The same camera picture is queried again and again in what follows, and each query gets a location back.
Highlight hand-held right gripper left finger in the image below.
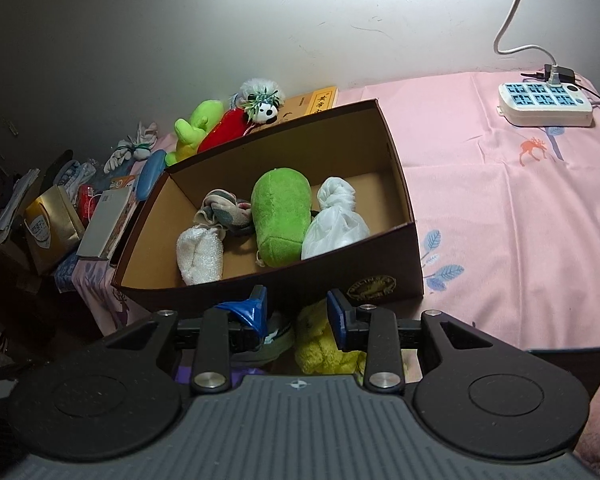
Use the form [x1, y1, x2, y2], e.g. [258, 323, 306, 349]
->
[102, 284, 270, 395]

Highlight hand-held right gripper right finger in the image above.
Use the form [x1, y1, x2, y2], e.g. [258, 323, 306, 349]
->
[326, 288, 496, 393]

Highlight yellow plush toy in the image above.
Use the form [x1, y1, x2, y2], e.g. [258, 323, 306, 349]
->
[294, 300, 411, 377]

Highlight brown cardboard shoe box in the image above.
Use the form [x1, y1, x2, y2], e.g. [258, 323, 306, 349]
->
[110, 98, 426, 306]

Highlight white plastic bag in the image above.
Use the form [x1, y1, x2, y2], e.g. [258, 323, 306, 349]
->
[300, 176, 371, 261]

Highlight green plush toy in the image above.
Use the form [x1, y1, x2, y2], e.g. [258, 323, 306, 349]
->
[250, 166, 313, 268]

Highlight grey patterned sock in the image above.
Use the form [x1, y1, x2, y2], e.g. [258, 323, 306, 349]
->
[194, 189, 255, 237]

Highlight grey green sock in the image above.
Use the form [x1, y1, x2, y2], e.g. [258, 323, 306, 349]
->
[230, 310, 297, 366]

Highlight blue glasses case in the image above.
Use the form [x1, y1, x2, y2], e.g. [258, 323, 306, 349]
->
[137, 150, 168, 203]

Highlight white flat box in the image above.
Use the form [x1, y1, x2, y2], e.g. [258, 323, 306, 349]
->
[76, 187, 138, 261]

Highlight red plush toy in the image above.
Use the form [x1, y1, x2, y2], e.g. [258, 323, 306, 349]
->
[197, 107, 256, 153]

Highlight pink printed bed sheet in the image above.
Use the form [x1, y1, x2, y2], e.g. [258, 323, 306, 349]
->
[55, 67, 600, 401]

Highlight light green frog plush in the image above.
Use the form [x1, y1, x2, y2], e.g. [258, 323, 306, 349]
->
[165, 100, 227, 167]

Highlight red packet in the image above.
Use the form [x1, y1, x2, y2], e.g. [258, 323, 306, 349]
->
[77, 184, 103, 228]

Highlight panda plush toy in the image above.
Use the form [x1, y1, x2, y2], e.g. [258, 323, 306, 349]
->
[230, 77, 287, 125]

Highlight white knotted gloves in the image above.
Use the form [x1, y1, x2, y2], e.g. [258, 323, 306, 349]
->
[104, 121, 160, 176]

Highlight yellow book box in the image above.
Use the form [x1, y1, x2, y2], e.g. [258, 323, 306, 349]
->
[275, 86, 340, 123]

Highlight gold paper bag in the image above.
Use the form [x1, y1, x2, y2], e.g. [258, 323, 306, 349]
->
[22, 185, 86, 276]

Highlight blue white patterned packet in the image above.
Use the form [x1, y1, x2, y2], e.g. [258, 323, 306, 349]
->
[55, 160, 98, 206]

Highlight black phone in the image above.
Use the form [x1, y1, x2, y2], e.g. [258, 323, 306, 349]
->
[525, 346, 600, 396]

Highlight white papers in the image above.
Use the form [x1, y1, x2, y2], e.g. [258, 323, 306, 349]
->
[0, 167, 41, 248]

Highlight white power strip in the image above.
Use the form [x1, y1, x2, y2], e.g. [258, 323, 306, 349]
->
[497, 80, 595, 128]

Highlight black power adapter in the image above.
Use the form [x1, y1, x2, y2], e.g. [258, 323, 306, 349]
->
[520, 64, 577, 86]

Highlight grey lamp cable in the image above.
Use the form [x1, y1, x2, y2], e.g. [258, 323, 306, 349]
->
[492, 0, 561, 86]

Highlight thin black cable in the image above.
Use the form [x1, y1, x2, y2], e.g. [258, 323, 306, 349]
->
[572, 80, 600, 111]

